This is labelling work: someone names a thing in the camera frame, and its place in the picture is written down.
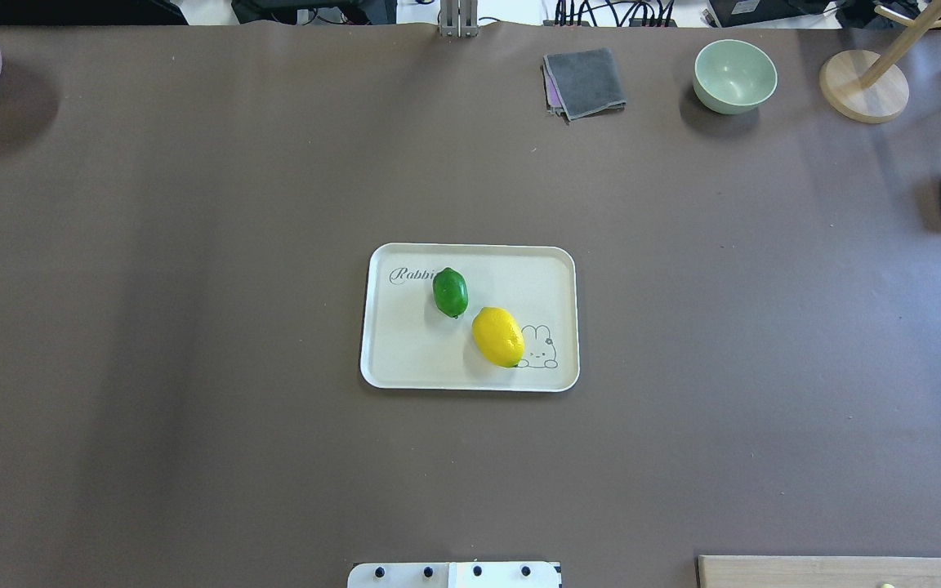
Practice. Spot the grey folded cloth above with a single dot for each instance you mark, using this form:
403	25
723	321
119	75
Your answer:
581	84

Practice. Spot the aluminium frame post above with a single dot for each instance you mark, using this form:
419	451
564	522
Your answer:
458	18

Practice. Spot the green lime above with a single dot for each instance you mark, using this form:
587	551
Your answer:
450	292

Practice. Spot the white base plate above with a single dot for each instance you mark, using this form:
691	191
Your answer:
514	573

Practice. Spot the wooden mug tree stand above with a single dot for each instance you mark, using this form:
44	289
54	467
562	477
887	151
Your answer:
870	88

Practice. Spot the mint green bowl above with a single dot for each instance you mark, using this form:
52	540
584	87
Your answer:
732	76

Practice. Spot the wooden cutting board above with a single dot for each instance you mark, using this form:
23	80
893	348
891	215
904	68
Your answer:
769	571

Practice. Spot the yellow lemon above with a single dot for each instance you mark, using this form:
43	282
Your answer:
499	337

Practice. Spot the white rabbit tray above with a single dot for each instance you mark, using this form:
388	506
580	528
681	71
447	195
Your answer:
408	344

